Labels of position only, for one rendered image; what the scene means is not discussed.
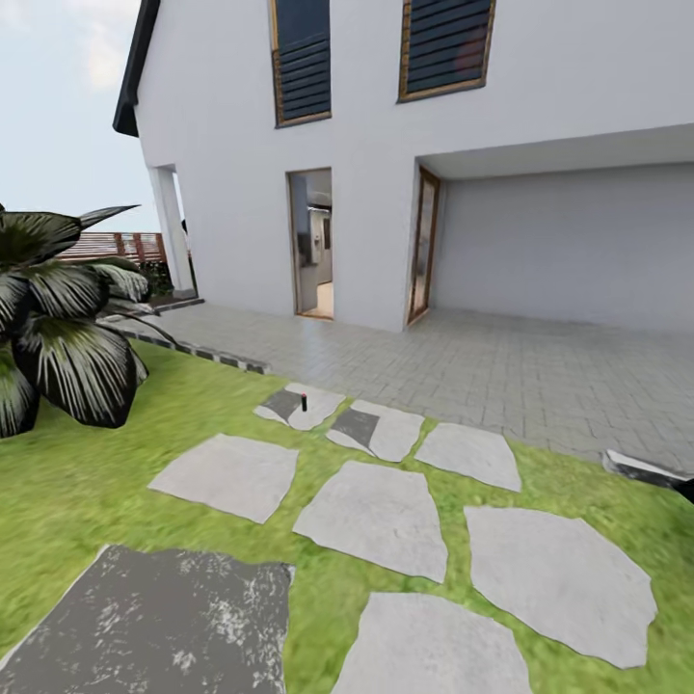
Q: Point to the door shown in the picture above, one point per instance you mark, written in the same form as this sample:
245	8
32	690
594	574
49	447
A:
425	221

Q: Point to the fixed window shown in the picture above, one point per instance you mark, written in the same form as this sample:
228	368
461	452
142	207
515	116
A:
311	207

